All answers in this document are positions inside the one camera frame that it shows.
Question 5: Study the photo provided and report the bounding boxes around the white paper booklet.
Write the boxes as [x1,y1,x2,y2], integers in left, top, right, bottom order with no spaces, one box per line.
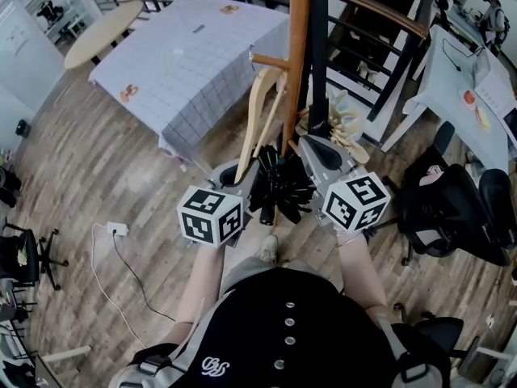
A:
[474,70,517,116]

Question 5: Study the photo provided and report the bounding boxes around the long black umbrella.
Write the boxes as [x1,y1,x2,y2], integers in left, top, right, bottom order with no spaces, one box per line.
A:
[309,0,332,135]

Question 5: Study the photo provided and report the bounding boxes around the white furniture frame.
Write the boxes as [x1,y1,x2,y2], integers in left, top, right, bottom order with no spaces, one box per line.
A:
[39,344,93,388]

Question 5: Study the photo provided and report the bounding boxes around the black power cable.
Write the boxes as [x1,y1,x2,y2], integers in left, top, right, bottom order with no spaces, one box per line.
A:
[111,234,178,323]

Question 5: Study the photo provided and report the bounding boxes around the round wooden table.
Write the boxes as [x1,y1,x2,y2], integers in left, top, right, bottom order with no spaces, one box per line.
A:
[63,0,145,71]

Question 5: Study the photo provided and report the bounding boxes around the table with checked tablecloth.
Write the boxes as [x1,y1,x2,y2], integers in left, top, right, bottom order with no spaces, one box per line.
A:
[87,0,290,166]

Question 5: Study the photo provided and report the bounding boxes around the yellow food item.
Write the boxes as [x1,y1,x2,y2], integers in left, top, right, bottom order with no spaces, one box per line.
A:
[475,105,493,133]

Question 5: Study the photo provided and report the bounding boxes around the plate with red food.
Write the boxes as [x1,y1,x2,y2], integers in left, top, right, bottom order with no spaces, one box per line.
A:
[459,89,478,111]

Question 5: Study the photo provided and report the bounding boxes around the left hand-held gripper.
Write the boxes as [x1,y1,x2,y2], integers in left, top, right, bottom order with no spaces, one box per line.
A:
[176,158,263,251]

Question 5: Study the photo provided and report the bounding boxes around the white desk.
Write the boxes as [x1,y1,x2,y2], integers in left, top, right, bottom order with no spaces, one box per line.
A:
[380,23,517,177]

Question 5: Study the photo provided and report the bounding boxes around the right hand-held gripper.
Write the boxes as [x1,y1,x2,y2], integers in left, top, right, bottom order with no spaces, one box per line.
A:
[298,134,392,234]

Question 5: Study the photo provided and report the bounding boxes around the black office chair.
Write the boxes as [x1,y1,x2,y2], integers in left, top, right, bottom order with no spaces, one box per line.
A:
[383,120,517,268]

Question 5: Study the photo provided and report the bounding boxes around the black folded umbrella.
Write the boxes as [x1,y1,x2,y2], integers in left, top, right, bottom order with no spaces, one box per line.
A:
[246,143,319,228]

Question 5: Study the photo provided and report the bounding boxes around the person's black shirt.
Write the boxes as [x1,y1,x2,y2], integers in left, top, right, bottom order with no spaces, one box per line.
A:
[132,267,452,388]

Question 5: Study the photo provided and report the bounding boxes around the thin black desk cable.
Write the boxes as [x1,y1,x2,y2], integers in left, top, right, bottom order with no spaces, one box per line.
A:
[442,37,485,72]

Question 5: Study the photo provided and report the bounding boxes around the white power strip with cable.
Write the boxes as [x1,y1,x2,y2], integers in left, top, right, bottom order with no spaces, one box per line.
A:
[90,221,147,349]

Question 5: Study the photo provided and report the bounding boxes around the person's right forearm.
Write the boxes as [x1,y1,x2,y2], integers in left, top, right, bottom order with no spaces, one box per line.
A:
[336,232,392,313]

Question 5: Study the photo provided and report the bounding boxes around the pink object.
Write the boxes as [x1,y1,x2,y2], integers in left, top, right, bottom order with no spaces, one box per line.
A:
[418,165,445,186]

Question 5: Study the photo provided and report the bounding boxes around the wooden hanger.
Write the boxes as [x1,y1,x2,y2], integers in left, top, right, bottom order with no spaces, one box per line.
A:
[233,66,288,183]

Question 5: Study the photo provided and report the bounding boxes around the person's beige shoe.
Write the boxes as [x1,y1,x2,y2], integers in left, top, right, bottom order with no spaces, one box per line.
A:
[258,234,280,265]

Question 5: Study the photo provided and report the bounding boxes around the black swivel chair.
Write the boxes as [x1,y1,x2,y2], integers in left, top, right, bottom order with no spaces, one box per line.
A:
[0,216,69,293]
[393,302,465,365]

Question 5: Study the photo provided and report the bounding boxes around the wooden coat rack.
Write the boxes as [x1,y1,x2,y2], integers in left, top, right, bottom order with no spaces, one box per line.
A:
[246,0,353,157]

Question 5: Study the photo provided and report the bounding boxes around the clear plastic container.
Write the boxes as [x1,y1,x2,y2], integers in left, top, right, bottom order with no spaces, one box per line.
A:
[471,48,493,86]

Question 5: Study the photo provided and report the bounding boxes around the cream folded umbrella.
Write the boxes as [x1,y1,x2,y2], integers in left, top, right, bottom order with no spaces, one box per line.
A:
[324,89,371,165]

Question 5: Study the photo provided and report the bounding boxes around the person's left forearm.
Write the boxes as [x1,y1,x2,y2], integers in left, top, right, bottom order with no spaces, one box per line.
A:
[173,241,228,335]

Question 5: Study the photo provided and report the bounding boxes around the person's gray harness straps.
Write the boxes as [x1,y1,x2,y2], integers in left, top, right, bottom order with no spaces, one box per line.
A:
[107,289,430,388]

